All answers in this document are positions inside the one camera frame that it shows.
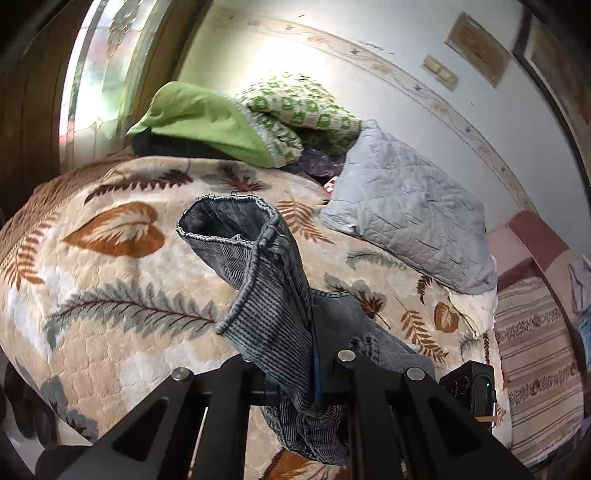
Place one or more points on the white pillow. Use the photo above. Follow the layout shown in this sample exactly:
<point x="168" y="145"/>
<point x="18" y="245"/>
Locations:
<point x="475" y="311"/>

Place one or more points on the grey denim pants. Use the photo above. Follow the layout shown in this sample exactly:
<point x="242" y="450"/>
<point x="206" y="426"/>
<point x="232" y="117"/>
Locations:
<point x="277" y="300"/>

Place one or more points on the striped red cushion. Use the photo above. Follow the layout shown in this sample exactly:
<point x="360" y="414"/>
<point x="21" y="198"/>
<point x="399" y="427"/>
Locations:
<point x="540" y="369"/>

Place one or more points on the grey quilted pillow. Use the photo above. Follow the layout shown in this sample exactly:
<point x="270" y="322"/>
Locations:
<point x="406" y="207"/>

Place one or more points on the purple dark cloth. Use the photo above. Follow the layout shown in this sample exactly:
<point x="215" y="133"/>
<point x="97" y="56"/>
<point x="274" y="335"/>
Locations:
<point x="323" y="164"/>

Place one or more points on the red white cloth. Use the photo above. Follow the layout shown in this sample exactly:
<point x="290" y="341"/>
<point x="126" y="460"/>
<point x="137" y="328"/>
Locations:
<point x="331" y="185"/>

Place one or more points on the beige wall switch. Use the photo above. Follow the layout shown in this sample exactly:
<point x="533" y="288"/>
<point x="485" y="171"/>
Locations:
<point x="441" y="71"/>

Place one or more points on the pink sofa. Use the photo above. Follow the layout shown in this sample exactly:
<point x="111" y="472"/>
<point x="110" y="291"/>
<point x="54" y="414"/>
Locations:
<point x="531" y="240"/>

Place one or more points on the stained glass window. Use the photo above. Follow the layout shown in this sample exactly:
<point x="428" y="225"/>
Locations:
<point x="106" y="69"/>

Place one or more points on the black cloth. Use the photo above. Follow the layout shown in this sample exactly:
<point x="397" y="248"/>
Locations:
<point x="175" y="146"/>

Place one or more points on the pale hanging cloth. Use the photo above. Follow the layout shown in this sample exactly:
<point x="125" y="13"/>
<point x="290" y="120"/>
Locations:
<point x="579" y="286"/>

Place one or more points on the wooden wall plaque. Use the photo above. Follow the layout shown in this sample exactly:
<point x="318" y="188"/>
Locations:
<point x="478" y="46"/>

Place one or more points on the leaf printed blanket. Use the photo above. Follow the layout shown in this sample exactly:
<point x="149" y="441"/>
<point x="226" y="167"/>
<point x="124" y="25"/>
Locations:
<point x="106" y="286"/>

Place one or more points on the green patterned quilt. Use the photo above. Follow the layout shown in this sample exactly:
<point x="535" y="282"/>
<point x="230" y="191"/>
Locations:
<point x="203" y="115"/>

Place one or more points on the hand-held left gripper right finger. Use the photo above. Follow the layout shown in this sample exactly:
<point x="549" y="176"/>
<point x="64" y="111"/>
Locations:
<point x="341" y="383"/>

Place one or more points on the wooden window frame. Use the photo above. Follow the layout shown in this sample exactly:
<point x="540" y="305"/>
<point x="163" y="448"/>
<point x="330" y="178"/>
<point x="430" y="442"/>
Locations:
<point x="32" y="92"/>

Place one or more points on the dark wooden frame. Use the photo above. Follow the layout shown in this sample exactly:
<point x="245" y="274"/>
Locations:
<point x="554" y="69"/>

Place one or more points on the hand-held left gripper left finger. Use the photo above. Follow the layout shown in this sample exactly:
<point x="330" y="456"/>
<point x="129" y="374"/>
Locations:
<point x="235" y="385"/>

